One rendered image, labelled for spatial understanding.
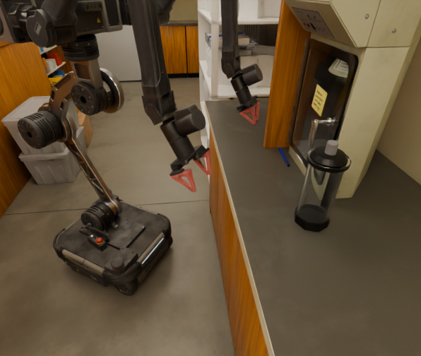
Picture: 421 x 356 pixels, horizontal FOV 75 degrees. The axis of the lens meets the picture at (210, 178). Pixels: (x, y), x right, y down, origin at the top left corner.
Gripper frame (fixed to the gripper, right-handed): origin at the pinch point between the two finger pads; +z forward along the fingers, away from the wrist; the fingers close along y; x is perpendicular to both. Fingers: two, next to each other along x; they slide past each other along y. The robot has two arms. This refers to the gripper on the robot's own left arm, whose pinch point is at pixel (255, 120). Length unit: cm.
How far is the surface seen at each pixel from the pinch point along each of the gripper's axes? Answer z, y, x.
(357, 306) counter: 33, -64, -35
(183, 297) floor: 79, -34, 73
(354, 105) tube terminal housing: -1.3, -27.9, -41.4
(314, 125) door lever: 0.8, -28.1, -30.2
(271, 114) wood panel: -0.6, -1.9, -8.7
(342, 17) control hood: -23, -33, -45
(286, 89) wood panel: -7.3, 0.7, -17.1
